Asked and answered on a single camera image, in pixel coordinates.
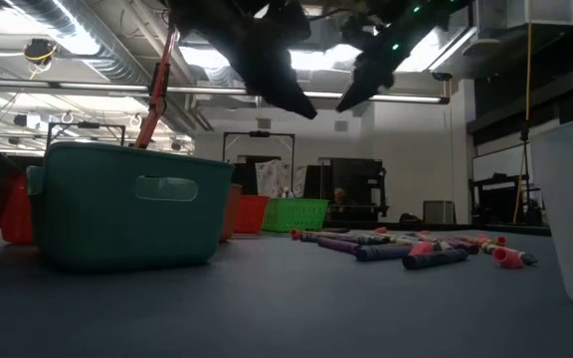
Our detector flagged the orange crayon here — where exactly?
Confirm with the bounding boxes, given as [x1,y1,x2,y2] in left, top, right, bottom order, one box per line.
[458,235,497,246]

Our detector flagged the grey waste bin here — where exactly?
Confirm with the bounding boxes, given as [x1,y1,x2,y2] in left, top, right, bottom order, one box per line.
[422,200,458,225]

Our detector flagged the teal plastic bin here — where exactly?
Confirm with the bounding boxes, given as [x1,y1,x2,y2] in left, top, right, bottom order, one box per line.
[26,141,236,273]

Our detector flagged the red plastic basket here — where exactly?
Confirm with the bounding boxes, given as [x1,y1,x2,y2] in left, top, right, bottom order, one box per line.
[234,194,271,235]
[0,173,35,245]

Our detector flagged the white printed sheet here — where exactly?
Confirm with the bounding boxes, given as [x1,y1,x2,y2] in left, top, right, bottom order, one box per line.
[255,158,308,199]

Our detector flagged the light blue crayon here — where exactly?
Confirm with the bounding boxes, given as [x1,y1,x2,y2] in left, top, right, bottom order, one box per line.
[300,231,362,245]

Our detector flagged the silver spiral ceiling duct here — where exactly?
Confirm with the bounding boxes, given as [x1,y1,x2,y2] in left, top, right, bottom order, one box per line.
[10,0,154,87]

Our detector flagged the black equipment cart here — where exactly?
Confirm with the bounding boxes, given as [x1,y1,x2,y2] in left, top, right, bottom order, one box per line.
[469,172,549,227]

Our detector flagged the whiteboard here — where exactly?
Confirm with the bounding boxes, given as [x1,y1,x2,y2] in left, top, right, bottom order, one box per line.
[472,142,535,183]

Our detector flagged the white crayon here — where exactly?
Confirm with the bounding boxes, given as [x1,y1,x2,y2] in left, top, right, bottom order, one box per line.
[405,236,455,252]
[479,241,539,267]

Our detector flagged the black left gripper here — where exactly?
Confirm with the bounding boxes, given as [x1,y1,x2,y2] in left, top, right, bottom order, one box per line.
[169,0,318,120]

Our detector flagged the orange plastic bin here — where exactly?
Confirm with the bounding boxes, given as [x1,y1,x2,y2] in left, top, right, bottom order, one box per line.
[219,183,244,244]

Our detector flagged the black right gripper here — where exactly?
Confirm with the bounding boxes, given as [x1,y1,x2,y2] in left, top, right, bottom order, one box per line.
[335,0,472,113]

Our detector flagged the black equipment cabinet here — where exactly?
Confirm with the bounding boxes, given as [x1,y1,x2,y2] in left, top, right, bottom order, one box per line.
[303,157,390,224]

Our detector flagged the purple crayon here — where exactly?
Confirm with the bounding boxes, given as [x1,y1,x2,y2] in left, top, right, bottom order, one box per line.
[315,236,363,256]

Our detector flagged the green plastic basket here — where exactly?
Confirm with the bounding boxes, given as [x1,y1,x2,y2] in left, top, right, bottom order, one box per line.
[261,197,331,234]

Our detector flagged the black yellow cord reel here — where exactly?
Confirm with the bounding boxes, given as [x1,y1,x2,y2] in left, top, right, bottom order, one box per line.
[22,38,59,67]

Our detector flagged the long ceiling light fixture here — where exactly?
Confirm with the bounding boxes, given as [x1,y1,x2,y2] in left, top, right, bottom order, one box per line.
[0,78,451,105]

